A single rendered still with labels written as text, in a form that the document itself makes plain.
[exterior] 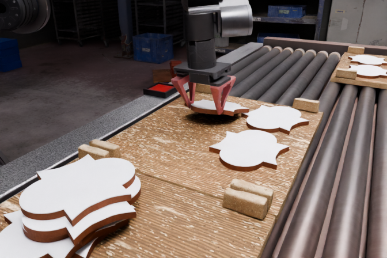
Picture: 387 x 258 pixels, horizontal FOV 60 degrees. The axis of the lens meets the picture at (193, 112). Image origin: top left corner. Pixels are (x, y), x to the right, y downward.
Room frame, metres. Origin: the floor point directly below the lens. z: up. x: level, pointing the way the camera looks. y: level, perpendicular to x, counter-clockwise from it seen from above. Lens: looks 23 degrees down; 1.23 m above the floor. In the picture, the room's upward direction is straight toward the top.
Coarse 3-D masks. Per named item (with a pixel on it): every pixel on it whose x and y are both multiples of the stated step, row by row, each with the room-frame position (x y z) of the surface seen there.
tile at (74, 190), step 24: (72, 168) 0.39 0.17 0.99; (96, 168) 0.39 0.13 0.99; (120, 168) 0.39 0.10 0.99; (24, 192) 0.34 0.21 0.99; (48, 192) 0.34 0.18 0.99; (72, 192) 0.34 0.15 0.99; (96, 192) 0.34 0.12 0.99; (120, 192) 0.34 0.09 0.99; (48, 216) 0.30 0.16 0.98; (72, 216) 0.29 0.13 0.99
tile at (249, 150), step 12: (228, 132) 0.59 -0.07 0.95; (240, 132) 0.59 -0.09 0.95; (252, 132) 0.59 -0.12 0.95; (264, 132) 0.59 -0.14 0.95; (216, 144) 0.54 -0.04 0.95; (228, 144) 0.54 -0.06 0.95; (240, 144) 0.54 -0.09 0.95; (252, 144) 0.54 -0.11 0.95; (264, 144) 0.54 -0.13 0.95; (276, 144) 0.54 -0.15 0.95; (228, 156) 0.50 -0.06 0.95; (240, 156) 0.50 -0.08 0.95; (252, 156) 0.50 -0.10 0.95; (264, 156) 0.50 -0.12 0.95; (276, 156) 0.50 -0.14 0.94; (240, 168) 0.46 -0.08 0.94; (252, 168) 0.47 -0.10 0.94; (276, 168) 0.47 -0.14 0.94
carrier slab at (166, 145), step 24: (144, 120) 0.67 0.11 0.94; (168, 120) 0.67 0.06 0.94; (192, 120) 0.67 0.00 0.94; (216, 120) 0.67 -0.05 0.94; (240, 120) 0.67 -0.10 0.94; (312, 120) 0.67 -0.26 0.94; (120, 144) 0.56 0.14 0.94; (144, 144) 0.56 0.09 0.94; (168, 144) 0.56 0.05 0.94; (192, 144) 0.56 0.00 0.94; (288, 144) 0.56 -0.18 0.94; (144, 168) 0.47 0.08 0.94; (168, 168) 0.47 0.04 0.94; (192, 168) 0.47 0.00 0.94; (216, 168) 0.47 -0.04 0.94; (264, 168) 0.47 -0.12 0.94; (288, 168) 0.47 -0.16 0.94; (216, 192) 0.41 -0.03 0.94; (288, 192) 0.41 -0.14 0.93
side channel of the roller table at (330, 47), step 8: (264, 40) 1.60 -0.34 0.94; (272, 40) 1.58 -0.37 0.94; (280, 40) 1.56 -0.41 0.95; (288, 40) 1.54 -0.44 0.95; (296, 40) 1.54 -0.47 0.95; (304, 40) 1.54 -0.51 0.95; (312, 40) 1.54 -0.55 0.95; (296, 48) 1.52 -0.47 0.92; (304, 48) 1.51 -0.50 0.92; (312, 48) 1.49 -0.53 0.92; (320, 48) 1.47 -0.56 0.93; (328, 48) 1.46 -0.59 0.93; (336, 48) 1.44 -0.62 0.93; (344, 48) 1.43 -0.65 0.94; (368, 48) 1.39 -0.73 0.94; (376, 48) 1.37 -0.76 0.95; (384, 48) 1.36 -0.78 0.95
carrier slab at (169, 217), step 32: (160, 192) 0.41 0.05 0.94; (192, 192) 0.41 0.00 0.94; (0, 224) 0.34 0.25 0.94; (128, 224) 0.34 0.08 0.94; (160, 224) 0.34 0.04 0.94; (192, 224) 0.34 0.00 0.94; (224, 224) 0.34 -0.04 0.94; (256, 224) 0.34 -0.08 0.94; (96, 256) 0.29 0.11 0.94; (128, 256) 0.29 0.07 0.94; (160, 256) 0.29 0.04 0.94; (192, 256) 0.29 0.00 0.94; (224, 256) 0.29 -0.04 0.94; (256, 256) 0.29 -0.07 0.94
